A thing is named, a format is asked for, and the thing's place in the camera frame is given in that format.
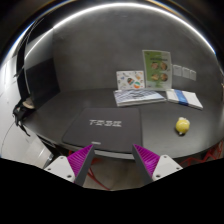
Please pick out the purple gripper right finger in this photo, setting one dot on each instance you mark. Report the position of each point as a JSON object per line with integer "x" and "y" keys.
{"x": 152, "y": 166}

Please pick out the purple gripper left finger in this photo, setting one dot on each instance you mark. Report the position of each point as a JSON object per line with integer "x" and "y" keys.
{"x": 73, "y": 168}

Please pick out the yellow computer mouse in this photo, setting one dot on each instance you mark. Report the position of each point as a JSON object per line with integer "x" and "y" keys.
{"x": 182, "y": 126}

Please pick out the black mouse pad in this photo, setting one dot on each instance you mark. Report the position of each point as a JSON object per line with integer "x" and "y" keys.
{"x": 108, "y": 129}

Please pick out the striped magazine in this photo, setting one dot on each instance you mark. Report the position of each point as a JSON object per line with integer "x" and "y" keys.
{"x": 136, "y": 97}

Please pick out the white and blue booklet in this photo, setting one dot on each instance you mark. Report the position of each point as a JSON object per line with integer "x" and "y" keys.
{"x": 184, "y": 98}

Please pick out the black backpack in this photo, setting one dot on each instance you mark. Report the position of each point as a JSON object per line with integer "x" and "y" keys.
{"x": 21, "y": 111}

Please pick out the white illustrated card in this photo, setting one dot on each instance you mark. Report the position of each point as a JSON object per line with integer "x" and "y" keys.
{"x": 130, "y": 80}

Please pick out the black partition panel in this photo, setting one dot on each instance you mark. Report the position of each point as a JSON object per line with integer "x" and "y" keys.
{"x": 42, "y": 82}

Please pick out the green standing poster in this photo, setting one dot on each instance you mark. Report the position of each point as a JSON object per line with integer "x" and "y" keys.
{"x": 158, "y": 69}

